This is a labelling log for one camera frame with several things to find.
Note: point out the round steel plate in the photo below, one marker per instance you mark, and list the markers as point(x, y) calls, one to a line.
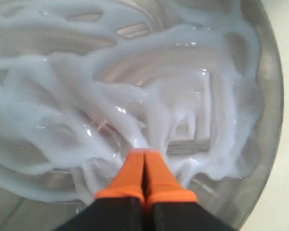
point(267, 120)

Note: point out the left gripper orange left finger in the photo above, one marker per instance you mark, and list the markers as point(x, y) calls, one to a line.
point(118, 207)

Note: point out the light blue soap smear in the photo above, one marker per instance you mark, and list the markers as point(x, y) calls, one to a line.
point(159, 108)

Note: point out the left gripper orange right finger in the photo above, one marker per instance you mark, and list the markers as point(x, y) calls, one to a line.
point(173, 207)

